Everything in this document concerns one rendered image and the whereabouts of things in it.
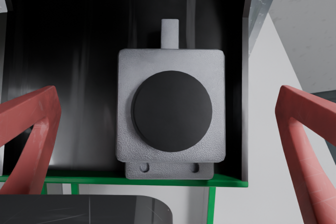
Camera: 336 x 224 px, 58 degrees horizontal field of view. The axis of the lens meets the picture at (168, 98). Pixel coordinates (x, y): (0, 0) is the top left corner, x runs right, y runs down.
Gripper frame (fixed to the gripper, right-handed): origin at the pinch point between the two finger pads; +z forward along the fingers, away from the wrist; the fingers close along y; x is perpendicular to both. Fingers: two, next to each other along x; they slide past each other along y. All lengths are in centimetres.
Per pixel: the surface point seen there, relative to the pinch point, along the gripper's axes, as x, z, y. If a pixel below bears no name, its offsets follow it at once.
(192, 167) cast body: 4.0, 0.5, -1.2
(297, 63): 49, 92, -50
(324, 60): 49, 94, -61
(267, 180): 33.3, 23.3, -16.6
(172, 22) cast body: -1.4, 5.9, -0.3
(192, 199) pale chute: 20.3, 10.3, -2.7
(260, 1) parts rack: -0.2, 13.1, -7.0
